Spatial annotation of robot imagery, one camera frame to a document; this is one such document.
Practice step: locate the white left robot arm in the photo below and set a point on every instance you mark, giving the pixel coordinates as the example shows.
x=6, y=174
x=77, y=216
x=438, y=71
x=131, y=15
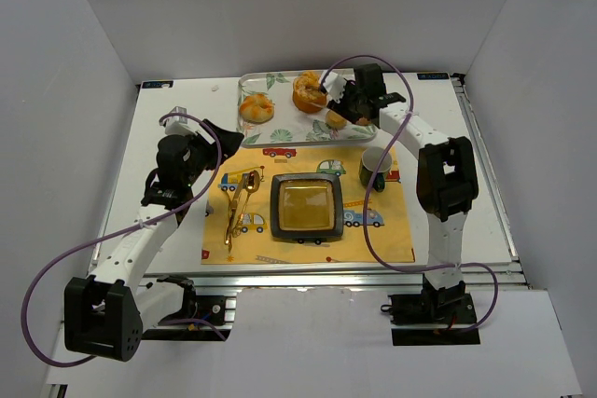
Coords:
x=107, y=313

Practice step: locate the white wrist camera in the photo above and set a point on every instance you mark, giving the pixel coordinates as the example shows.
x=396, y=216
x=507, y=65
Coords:
x=332, y=85
x=176, y=123

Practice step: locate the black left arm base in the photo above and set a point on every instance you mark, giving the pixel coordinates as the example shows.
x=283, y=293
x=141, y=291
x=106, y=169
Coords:
x=172, y=309

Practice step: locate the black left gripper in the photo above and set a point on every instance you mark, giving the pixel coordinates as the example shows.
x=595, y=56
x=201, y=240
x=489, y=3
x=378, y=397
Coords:
x=205, y=143

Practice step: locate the green and white mug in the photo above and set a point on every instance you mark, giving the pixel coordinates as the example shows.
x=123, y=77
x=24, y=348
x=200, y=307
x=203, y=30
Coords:
x=375, y=166

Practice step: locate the large sugar-topped round bread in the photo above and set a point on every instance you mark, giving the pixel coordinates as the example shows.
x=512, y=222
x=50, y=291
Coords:
x=307, y=96

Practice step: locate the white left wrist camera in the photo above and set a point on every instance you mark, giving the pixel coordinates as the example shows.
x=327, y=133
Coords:
x=176, y=123

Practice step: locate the gold spoon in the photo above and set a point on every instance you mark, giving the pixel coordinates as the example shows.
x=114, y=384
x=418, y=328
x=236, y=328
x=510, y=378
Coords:
x=252, y=187

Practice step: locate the yellow vehicle-print placemat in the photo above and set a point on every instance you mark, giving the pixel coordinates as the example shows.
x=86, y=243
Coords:
x=380, y=218

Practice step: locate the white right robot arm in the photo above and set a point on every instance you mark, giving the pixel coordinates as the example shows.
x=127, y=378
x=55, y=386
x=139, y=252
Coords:
x=446, y=185

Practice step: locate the dark square plate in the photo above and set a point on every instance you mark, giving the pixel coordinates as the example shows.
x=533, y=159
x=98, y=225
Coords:
x=306, y=207

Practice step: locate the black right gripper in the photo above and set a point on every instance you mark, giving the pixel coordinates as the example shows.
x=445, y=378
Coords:
x=345, y=102

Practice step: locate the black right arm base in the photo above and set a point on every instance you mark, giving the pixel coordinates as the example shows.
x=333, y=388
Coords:
x=414, y=324

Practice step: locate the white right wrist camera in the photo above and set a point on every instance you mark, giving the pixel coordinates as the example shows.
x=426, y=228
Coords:
x=332, y=85

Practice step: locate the orange glazed donut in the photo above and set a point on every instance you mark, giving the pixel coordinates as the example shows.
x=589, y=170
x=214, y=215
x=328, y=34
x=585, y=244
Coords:
x=256, y=108

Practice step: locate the gold fork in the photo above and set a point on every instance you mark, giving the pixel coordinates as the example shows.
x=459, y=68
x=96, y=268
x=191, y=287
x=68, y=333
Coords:
x=233, y=209

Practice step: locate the leaf-patterned white tray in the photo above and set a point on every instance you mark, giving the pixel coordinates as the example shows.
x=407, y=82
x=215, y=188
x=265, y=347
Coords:
x=289, y=125

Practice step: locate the small round bun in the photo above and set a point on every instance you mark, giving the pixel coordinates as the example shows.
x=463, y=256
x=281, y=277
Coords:
x=335, y=121

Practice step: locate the aluminium table frame rail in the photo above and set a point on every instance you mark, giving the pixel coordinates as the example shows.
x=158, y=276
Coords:
x=490, y=238

